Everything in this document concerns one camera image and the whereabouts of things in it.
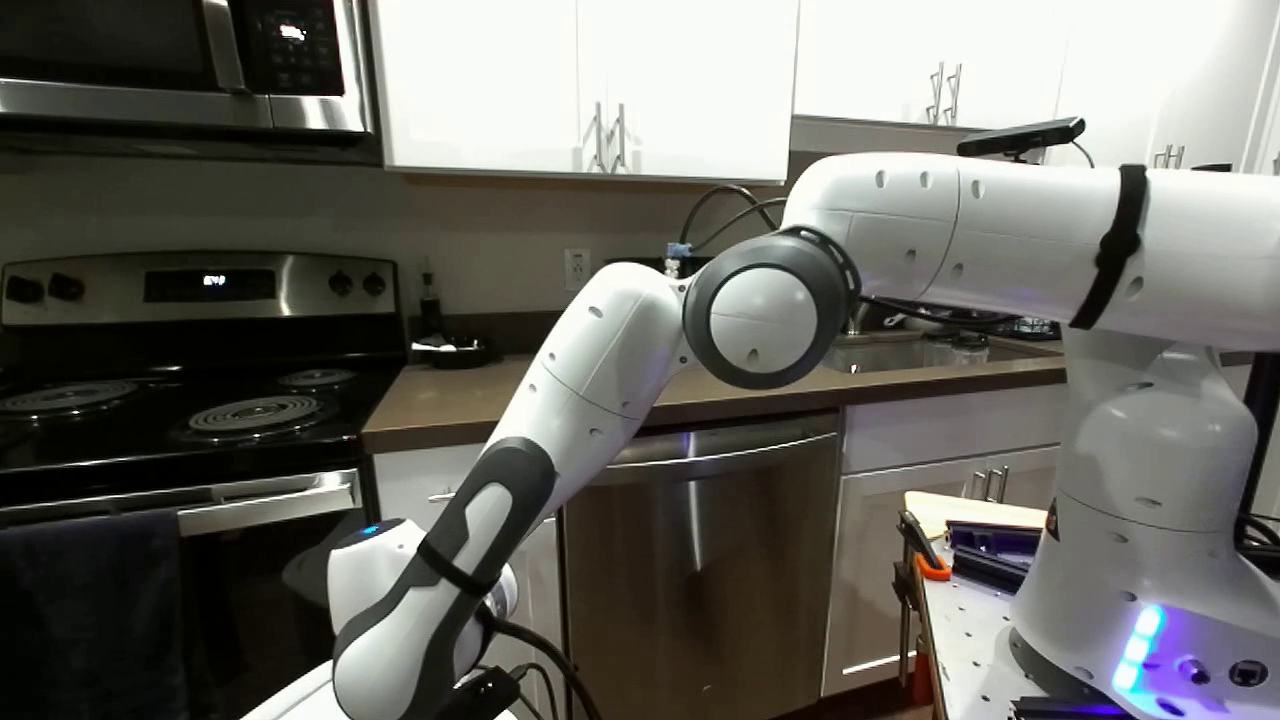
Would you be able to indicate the stainless steel sink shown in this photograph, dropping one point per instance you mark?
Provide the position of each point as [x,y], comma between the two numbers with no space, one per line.
[904,356]

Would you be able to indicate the dark dish rack items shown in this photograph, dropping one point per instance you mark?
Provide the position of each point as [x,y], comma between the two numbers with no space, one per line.
[987,324]

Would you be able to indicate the stainless steel microwave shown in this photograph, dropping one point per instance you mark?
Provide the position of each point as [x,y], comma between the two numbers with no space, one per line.
[135,55]

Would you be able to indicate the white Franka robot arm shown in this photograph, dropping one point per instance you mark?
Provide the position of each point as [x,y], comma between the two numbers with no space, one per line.
[1163,466]

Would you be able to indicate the black dish with items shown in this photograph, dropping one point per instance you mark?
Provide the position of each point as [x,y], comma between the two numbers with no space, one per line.
[447,349]

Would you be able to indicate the white upper cabinet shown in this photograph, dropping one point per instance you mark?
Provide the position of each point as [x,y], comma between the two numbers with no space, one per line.
[504,83]
[883,55]

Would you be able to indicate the orange black bar clamp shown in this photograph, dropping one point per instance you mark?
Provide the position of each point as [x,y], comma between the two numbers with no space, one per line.
[930,562]

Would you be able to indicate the black hanging towel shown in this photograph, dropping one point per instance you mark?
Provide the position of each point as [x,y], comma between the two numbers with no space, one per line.
[95,625]

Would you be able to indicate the white under-sink cabinet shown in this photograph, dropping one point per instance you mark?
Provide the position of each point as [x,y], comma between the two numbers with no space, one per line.
[883,584]

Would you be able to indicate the stainless electric range stove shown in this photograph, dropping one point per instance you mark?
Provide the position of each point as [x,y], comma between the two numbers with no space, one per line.
[105,443]

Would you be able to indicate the grey metal mounting plate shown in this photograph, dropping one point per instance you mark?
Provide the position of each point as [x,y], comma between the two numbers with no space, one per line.
[964,641]

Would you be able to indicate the black stereo camera bar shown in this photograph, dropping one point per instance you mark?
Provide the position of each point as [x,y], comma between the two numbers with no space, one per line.
[1020,139]

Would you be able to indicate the stainless steel dishwasher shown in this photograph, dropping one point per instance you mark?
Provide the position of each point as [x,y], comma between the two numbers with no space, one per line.
[744,572]

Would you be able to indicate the white wall outlet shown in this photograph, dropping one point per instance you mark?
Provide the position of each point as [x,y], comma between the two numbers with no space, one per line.
[579,267]

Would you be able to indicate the small dark bottle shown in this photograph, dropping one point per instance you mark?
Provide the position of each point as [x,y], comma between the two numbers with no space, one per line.
[431,311]

